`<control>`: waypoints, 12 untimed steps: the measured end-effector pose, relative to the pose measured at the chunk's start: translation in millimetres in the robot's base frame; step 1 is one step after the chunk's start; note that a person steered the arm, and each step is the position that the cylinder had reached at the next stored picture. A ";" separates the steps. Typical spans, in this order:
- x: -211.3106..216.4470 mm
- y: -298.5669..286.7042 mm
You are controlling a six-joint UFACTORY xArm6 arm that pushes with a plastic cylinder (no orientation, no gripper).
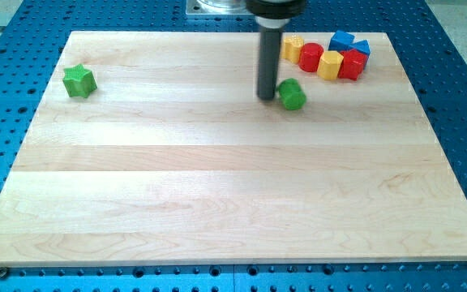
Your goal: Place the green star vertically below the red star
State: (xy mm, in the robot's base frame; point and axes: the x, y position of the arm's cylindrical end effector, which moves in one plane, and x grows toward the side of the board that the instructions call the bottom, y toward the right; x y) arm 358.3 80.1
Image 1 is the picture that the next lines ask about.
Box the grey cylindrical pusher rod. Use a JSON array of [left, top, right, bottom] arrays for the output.
[[256, 25, 283, 101]]

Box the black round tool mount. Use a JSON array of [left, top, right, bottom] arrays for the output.
[[246, 0, 306, 29]]

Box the red star block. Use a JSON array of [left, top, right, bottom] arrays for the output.
[[338, 49, 368, 80]]

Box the green star block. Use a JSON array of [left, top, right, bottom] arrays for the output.
[[62, 64, 97, 98]]

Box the yellow pentagon block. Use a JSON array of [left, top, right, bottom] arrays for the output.
[[281, 35, 304, 64]]

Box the red cylinder block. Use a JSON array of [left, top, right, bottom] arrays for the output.
[[298, 42, 324, 72]]

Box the green cylinder block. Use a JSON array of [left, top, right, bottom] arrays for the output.
[[277, 78, 306, 110]]

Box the yellow hexagon block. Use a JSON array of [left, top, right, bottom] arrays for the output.
[[317, 50, 344, 80]]

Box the blue cube block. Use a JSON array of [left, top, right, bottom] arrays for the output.
[[328, 30, 355, 51]]

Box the blue triangle block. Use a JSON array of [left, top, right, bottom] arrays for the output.
[[349, 40, 371, 67]]

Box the light wooden board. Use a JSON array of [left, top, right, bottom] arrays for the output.
[[0, 31, 467, 267]]

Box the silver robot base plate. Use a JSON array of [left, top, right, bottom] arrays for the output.
[[186, 0, 250, 17]]

